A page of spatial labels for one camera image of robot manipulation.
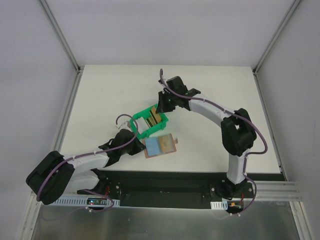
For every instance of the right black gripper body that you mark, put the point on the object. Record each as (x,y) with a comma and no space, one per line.
(163,101)

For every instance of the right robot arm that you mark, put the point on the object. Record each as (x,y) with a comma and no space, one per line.
(237,134)

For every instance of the aluminium front rail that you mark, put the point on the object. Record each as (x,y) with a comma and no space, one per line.
(278,191)

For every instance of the gold credit card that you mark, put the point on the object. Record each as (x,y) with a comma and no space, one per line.
(166,143)

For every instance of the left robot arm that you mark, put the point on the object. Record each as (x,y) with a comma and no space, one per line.
(56,174)

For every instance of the right aluminium frame post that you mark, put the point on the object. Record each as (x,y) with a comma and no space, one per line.
(294,6)

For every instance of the aluminium frame post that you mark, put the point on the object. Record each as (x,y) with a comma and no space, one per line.
(294,6)
(59,34)

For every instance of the left aluminium frame post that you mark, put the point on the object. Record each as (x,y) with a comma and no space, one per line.
(59,34)

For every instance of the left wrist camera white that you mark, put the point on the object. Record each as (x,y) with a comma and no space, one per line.
(125,125)

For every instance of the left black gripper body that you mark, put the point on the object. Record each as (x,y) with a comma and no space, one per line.
(135,145)

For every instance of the left white cable duct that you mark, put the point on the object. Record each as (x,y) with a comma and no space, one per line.
(85,201)

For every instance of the tan leather card holder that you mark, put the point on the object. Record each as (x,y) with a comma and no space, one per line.
(153,148)

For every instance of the right white cable duct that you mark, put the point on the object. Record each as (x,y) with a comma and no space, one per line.
(219,205)

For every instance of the green plastic bin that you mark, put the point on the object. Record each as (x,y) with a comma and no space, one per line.
(140,126)

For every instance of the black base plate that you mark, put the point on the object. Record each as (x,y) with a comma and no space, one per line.
(180,190)

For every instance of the white cable duct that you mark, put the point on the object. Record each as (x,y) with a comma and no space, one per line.
(85,201)
(219,205)

